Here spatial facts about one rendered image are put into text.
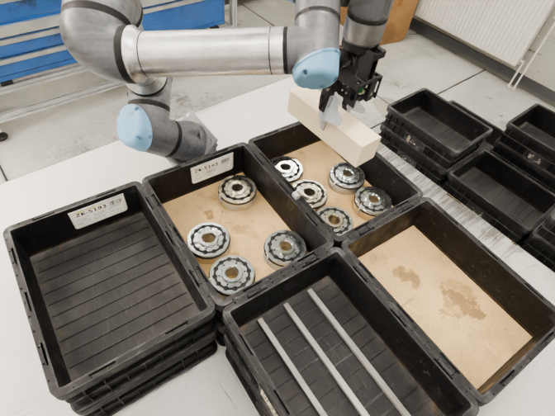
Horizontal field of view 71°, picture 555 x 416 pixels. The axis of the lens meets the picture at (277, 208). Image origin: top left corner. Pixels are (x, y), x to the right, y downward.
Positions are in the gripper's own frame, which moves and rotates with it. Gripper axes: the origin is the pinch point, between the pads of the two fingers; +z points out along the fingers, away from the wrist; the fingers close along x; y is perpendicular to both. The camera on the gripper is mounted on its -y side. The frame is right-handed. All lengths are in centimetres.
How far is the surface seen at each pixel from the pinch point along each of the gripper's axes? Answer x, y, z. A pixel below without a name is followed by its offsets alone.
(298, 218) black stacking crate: -14.0, 8.1, 19.1
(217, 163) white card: -19.9, -18.6, 19.2
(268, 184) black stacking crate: -12.9, -5.1, 19.4
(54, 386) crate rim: -72, 13, 16
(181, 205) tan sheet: -32.8, -16.5, 26.1
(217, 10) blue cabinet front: 89, -187, 68
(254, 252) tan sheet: -25.6, 6.4, 25.8
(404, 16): 247, -141, 87
